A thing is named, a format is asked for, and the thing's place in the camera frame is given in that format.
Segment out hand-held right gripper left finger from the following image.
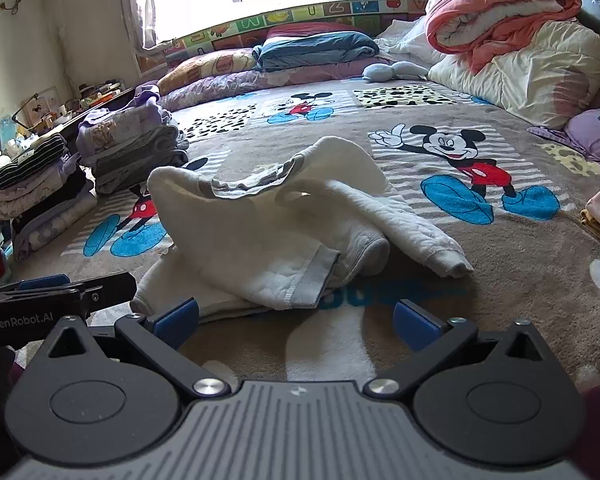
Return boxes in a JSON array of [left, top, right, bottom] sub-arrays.
[[45, 297, 232, 400]]

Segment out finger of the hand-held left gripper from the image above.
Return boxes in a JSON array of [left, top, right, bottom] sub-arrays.
[[0, 271, 137, 320]]

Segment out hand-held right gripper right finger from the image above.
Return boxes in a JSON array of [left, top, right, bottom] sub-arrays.
[[364, 299, 548, 400]]

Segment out white quilted pants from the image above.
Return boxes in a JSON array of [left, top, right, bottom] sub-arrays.
[[130, 135, 476, 323]]

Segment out stack of clothes striped top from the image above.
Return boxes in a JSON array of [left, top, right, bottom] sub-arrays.
[[0, 132, 98, 261]]

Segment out stack of grey purple clothes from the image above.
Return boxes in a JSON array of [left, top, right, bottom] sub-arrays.
[[76, 85, 191, 196]]

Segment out cartoon printed blanket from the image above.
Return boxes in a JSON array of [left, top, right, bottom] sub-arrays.
[[10, 77, 600, 401]]

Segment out cluttered dark desk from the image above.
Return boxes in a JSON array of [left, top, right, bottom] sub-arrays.
[[10, 80, 141, 146]]

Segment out purple floral quilt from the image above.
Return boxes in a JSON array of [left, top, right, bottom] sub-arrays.
[[157, 62, 431, 111]]

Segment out yellow cartoon pillow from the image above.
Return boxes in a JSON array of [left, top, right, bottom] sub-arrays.
[[157, 49, 258, 96]]

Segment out light blue plush toy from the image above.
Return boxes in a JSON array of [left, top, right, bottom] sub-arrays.
[[362, 60, 428, 83]]

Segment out purple pillow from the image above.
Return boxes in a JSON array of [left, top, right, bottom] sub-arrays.
[[527, 107, 600, 176]]

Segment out cream quilt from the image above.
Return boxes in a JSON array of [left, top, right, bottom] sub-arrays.
[[427, 20, 600, 131]]

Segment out white pillow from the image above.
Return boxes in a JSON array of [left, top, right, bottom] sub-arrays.
[[375, 16, 441, 66]]

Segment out sheer curtain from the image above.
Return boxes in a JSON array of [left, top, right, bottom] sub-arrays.
[[112, 0, 161, 51]]

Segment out blue folded blanket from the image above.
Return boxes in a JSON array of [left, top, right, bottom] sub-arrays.
[[252, 31, 381, 73]]

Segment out colourful alphabet foam mat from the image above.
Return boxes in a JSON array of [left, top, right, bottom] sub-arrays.
[[135, 0, 431, 78]]

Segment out magenta pillow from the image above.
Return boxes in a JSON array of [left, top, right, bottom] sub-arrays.
[[265, 21, 363, 42]]

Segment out pink folded quilt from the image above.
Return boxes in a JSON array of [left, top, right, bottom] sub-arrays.
[[424, 0, 583, 73]]

